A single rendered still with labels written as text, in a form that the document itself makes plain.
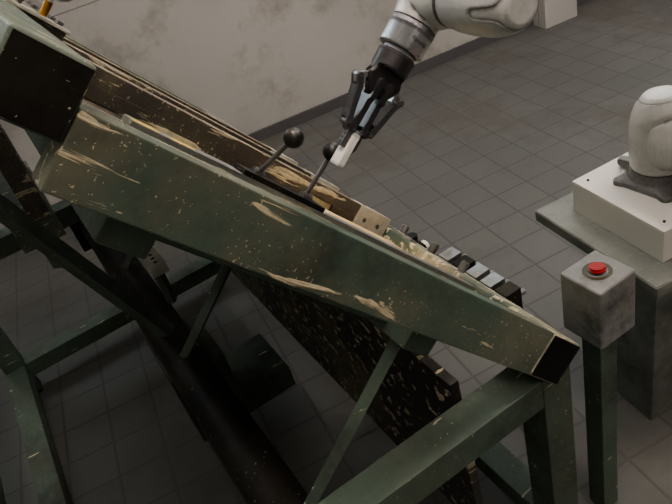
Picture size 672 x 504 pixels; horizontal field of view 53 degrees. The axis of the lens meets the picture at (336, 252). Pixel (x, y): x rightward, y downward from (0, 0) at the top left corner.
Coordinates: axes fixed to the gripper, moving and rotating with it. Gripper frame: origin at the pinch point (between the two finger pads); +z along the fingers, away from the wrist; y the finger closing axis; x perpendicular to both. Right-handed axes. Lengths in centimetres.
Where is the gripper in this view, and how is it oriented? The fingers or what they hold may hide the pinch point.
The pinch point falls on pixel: (345, 149)
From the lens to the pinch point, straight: 128.4
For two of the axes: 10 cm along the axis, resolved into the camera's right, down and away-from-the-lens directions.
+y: 7.1, 3.1, 6.4
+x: -5.1, -3.9, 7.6
